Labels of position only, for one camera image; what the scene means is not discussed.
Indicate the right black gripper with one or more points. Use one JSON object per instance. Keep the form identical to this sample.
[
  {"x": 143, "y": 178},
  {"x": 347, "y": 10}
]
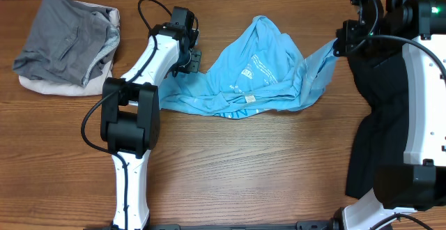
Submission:
[{"x": 348, "y": 40}]

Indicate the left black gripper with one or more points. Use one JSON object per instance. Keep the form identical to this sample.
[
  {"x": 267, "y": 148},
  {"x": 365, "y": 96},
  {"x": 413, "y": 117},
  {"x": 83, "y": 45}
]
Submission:
[{"x": 194, "y": 63}]

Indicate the light blue printed t-shirt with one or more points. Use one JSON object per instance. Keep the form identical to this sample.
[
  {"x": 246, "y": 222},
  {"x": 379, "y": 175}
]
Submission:
[{"x": 262, "y": 70}]

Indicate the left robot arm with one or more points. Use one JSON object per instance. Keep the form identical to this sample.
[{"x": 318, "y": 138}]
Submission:
[{"x": 130, "y": 113}]

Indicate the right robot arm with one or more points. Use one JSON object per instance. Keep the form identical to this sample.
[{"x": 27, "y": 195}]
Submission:
[{"x": 396, "y": 52}]

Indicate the white folded garment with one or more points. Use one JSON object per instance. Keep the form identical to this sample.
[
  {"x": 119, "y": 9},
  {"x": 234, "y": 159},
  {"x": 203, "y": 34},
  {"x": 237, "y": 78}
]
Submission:
[{"x": 69, "y": 89}]

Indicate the black t-shirt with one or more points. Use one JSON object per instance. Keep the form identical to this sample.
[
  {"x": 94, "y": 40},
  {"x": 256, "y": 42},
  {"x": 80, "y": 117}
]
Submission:
[{"x": 382, "y": 135}]

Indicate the grey folded trousers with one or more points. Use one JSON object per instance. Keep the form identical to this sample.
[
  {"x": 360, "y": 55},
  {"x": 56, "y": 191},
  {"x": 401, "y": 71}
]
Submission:
[{"x": 59, "y": 42}]

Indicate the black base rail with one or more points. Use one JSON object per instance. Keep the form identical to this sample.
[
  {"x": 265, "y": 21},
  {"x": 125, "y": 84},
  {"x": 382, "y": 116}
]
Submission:
[{"x": 301, "y": 225}]

